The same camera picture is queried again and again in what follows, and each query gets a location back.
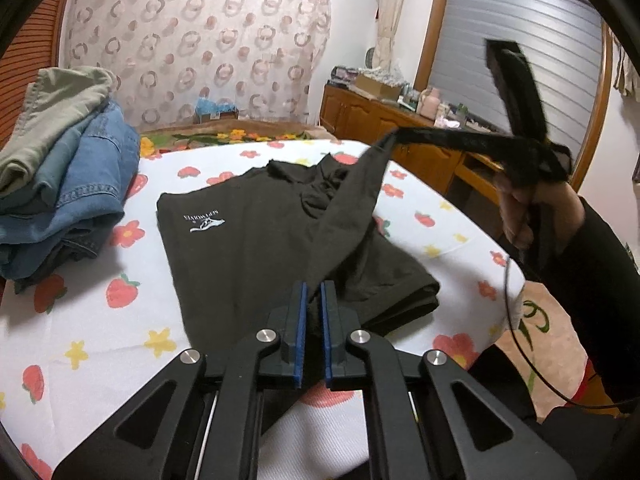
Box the blue denim jeans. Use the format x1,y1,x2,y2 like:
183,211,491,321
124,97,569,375
0,100,141,293

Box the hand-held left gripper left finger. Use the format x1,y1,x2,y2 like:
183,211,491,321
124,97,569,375
52,282,308,480

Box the black pants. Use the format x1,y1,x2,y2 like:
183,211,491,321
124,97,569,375
156,127,521,341

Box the wooden louvred wardrobe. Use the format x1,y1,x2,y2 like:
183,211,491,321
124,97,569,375
0,0,76,141

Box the sheer circle pattern curtain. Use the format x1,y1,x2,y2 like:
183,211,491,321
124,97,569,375
62,0,333,133

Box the grey window roller shutter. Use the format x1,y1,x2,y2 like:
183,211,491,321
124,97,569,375
427,0,603,171

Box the wooden sideboard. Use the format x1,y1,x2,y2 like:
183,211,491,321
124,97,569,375
319,82,506,211

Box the group of small bottles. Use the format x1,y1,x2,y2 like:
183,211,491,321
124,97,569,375
400,85,501,133

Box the person's right hand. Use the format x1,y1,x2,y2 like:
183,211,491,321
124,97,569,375
497,180,586,251

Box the person's right forearm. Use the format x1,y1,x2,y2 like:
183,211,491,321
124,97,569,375
550,195,640,406

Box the open cardboard box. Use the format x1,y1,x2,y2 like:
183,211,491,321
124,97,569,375
354,72,403,102

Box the khaki green pants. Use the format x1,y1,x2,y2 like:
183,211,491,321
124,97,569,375
0,66,118,191

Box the cardboard box with blue bag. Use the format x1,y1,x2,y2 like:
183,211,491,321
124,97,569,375
192,97,238,123

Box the white strawberry print sheet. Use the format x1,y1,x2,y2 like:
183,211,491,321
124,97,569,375
0,137,526,480

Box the cream curtain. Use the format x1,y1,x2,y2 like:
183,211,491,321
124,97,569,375
612,35,640,97
372,0,416,76

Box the person's dark clothing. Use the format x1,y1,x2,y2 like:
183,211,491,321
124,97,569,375
470,345,640,480

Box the thin black cable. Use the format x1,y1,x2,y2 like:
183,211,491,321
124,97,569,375
502,255,640,408

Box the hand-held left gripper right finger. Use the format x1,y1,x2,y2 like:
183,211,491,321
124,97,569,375
320,281,576,480

